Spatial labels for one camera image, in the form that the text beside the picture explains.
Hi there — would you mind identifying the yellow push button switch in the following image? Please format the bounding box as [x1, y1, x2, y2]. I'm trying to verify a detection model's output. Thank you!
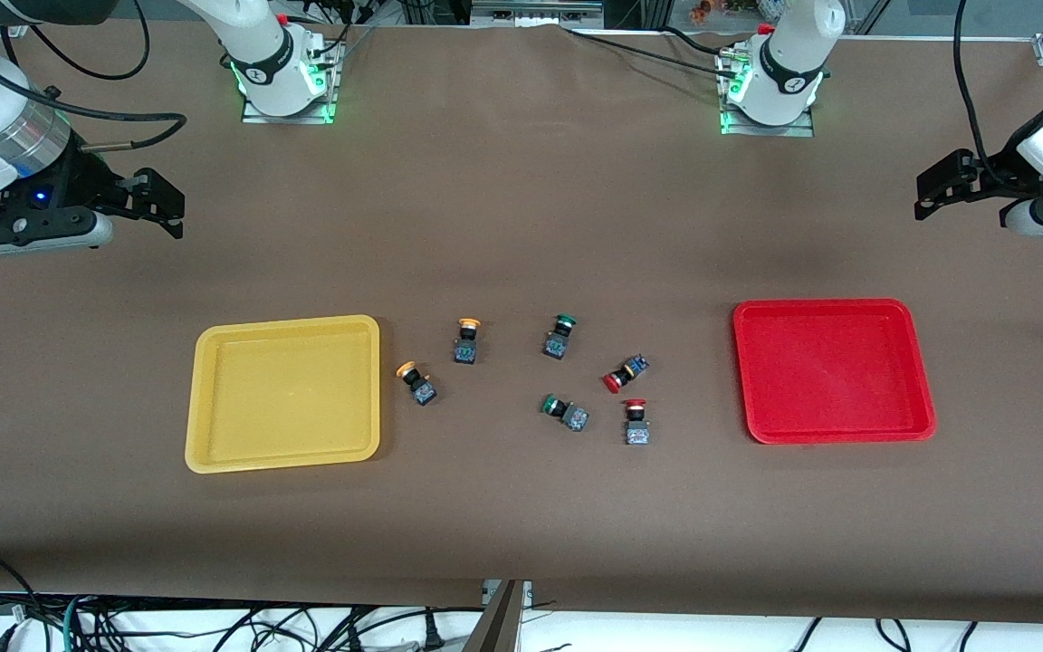
[395, 361, 438, 407]
[454, 318, 483, 365]

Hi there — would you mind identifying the red push button switch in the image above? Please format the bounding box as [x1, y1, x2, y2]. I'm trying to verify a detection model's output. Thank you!
[623, 398, 652, 446]
[602, 354, 650, 395]

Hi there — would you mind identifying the red plastic tray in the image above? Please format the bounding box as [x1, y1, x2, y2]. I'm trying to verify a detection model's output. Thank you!
[732, 298, 937, 446]

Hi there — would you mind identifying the yellow plastic tray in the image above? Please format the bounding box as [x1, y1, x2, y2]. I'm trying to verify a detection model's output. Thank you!
[185, 314, 382, 475]

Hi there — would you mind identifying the orange background clutter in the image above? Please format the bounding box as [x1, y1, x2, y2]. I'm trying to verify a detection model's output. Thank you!
[689, 0, 760, 24]

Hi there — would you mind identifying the brown table cover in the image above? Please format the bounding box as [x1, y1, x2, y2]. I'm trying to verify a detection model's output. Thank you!
[0, 18, 1043, 626]

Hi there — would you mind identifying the dark table support beam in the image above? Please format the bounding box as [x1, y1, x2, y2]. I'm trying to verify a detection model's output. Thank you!
[462, 580, 524, 652]

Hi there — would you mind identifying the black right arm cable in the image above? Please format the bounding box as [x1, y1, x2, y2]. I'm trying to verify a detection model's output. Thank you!
[0, 0, 189, 153]

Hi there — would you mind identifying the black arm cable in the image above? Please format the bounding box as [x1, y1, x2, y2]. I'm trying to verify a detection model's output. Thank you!
[952, 0, 1026, 187]
[0, 0, 189, 153]

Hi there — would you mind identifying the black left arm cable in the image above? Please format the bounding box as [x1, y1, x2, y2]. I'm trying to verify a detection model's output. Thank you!
[952, 0, 1026, 187]

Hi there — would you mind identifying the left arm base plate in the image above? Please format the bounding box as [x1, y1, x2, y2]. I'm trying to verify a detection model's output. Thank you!
[717, 47, 818, 138]

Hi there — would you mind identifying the black cable on table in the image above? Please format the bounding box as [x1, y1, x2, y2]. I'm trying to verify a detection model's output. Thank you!
[562, 25, 740, 79]

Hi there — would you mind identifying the green floor cable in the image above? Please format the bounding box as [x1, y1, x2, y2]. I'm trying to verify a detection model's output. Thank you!
[62, 593, 90, 652]

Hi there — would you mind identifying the aluminium frame with sockets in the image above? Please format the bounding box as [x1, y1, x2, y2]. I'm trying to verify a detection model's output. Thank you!
[471, 0, 605, 27]

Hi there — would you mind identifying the green push button switch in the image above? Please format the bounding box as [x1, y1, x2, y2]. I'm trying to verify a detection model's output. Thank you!
[541, 314, 577, 360]
[541, 395, 590, 433]

